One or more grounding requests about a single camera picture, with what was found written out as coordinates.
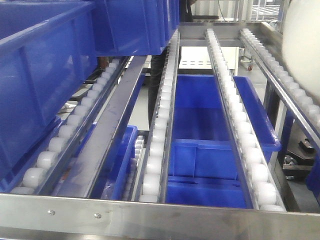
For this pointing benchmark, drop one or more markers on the white plastic bin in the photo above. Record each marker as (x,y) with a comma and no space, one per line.
(301,43)

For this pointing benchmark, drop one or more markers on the blue crate lower middle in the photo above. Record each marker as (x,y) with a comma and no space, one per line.
(202,167)

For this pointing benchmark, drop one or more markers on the blue crate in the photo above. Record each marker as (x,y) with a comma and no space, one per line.
(47,51)
(111,183)
(202,167)
(134,27)

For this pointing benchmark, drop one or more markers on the white roller track middle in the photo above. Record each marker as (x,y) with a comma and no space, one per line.
(153,177)

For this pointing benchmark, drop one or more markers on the white roller track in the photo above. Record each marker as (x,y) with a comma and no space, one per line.
(255,177)
(153,177)
(292,93)
(49,159)

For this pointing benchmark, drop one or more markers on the blue crate lower left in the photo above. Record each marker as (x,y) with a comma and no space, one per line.
(111,183)

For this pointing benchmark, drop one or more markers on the blue crate upper middle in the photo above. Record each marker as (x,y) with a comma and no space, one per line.
(134,27)

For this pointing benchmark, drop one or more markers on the blue crate front left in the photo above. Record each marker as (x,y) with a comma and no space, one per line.
(47,51)

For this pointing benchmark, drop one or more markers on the white roller track left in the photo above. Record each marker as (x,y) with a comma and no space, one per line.
(49,159)

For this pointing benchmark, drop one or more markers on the white roller track far right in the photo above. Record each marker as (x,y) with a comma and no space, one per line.
(292,93)

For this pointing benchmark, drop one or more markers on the steel divider rail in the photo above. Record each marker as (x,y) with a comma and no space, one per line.
(98,154)

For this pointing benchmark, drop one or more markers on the steel roller shelf frame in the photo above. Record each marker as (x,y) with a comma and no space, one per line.
(48,216)

